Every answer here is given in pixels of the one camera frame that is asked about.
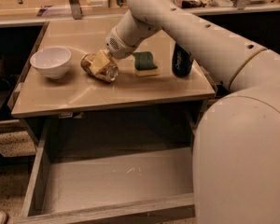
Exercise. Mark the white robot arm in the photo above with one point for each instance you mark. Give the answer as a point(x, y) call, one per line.
point(236, 152)

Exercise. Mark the grey wooden open drawer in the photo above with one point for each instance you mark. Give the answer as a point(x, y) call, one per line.
point(112, 168)

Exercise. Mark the beige top counter cabinet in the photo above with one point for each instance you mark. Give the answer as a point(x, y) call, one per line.
point(38, 96)

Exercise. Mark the blue pepsi can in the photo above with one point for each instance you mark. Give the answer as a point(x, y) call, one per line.
point(181, 62)

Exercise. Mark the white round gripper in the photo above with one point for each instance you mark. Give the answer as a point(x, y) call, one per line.
point(118, 48)

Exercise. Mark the white ceramic bowl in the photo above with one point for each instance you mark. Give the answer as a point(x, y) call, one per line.
point(52, 62)

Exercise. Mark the green and yellow sponge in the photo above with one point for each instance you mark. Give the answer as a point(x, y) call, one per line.
point(143, 63)

